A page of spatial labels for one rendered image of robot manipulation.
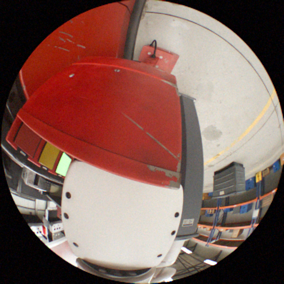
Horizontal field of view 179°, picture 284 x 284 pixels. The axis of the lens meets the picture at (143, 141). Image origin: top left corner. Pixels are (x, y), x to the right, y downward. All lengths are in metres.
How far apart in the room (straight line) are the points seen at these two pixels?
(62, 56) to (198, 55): 0.79
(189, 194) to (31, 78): 0.62
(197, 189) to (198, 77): 0.78
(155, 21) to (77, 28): 0.62
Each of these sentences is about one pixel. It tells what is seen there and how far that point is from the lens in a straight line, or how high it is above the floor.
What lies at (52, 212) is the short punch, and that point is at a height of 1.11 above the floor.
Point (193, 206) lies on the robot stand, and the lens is 0.49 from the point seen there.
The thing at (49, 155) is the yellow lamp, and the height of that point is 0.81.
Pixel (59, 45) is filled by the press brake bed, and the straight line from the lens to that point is 0.28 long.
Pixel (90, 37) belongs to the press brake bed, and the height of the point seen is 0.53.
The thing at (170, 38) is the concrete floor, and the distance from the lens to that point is 0.82.
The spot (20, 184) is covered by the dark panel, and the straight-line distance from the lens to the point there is 1.09.
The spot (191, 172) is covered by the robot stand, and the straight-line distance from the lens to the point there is 0.49.
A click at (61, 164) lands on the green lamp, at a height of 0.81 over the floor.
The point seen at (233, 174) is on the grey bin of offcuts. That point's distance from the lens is 2.34.
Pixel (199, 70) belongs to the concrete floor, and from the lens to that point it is 0.87.
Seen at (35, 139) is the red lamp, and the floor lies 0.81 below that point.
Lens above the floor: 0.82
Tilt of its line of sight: 32 degrees down
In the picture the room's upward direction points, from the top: 165 degrees counter-clockwise
